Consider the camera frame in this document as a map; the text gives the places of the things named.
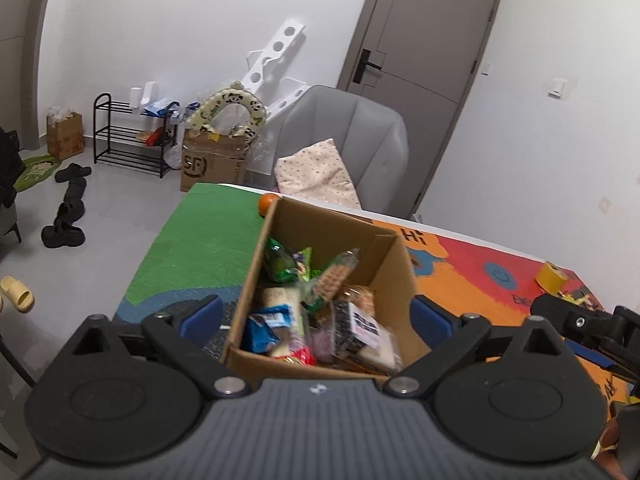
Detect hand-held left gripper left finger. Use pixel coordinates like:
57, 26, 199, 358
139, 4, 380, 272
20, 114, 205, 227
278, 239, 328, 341
55, 294, 251, 401

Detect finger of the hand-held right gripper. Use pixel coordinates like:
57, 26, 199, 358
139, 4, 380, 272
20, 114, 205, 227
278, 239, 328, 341
529, 294, 618, 350

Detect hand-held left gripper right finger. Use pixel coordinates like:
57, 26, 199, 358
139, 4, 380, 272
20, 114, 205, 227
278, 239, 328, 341
384, 294, 578, 398

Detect blue snack packet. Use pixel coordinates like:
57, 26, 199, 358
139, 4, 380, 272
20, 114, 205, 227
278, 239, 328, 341
245, 305, 293, 353

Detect brown snack packet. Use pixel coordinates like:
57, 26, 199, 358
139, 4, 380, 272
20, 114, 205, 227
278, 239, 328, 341
335, 285, 377, 311

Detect dark green snack packet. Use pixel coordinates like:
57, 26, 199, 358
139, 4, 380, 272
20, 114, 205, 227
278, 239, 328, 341
263, 237, 301, 283

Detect long white snack packet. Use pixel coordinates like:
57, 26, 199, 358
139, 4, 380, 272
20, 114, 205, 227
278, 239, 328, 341
262, 287, 311, 358

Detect clear cracker packet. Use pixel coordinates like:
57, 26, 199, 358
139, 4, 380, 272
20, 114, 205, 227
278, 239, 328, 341
315, 249, 361, 301

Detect red snack packet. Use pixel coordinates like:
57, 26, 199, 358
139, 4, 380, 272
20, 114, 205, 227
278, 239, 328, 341
277, 345, 316, 367

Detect pink snack packet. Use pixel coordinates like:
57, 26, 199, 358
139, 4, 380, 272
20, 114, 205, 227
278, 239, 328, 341
307, 310, 338, 363

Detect light green snack packet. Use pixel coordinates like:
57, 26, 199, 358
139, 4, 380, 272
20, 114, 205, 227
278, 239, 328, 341
295, 247, 321, 281

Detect brown cardboard box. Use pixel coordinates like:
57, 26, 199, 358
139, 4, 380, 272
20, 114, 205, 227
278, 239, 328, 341
221, 196, 432, 392

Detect yellow tape roll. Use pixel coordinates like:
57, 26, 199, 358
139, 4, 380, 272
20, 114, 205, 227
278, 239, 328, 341
536, 261, 571, 293

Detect colourful cat print mat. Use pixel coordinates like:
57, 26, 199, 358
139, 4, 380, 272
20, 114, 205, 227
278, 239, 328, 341
114, 182, 640, 461

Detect printed cardboard carton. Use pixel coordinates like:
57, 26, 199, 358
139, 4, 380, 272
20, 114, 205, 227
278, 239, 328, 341
180, 127, 248, 193

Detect black slipper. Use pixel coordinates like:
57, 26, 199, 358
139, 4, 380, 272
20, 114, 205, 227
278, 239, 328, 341
41, 225, 86, 249
62, 180, 88, 208
54, 162, 93, 183
54, 202, 85, 226

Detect clear plastic bag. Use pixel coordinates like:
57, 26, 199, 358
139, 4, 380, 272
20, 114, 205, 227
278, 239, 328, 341
162, 135, 183, 170

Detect black shoe rack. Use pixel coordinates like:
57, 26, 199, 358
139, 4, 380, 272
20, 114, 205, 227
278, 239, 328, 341
92, 92, 181, 179

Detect yellow slipper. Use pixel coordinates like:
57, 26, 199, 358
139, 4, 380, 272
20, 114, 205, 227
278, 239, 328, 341
0, 276, 36, 313

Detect dotted cream cushion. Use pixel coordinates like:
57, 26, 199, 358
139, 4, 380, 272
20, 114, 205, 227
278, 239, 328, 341
276, 138, 362, 209

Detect grey chair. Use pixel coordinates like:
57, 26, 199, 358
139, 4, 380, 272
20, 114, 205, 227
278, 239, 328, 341
272, 85, 411, 221

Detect blue plastic bag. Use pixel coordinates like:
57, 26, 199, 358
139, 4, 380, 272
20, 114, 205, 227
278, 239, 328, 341
142, 97, 173, 117

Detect green floor mat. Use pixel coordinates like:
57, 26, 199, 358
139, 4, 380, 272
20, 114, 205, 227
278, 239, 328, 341
12, 154, 63, 193

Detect small red print carton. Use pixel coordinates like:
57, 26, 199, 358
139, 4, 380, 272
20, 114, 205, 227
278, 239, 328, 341
46, 110, 85, 158

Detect white plastic containers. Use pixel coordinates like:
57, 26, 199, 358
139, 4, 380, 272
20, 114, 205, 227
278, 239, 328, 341
130, 81, 158, 111

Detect black bag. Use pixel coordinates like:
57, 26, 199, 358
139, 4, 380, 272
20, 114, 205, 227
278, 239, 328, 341
0, 127, 25, 208

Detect white perforated rack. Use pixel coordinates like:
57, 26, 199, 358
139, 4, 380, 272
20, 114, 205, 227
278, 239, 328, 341
240, 17, 311, 126

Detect grey side door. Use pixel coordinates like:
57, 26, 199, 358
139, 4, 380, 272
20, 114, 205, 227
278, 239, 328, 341
0, 0, 58, 151

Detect panda print padded ring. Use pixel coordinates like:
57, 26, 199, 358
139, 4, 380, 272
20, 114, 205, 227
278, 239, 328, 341
186, 85, 268, 143

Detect black door handle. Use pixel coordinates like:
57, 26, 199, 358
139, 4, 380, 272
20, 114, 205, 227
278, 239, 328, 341
352, 49, 383, 85

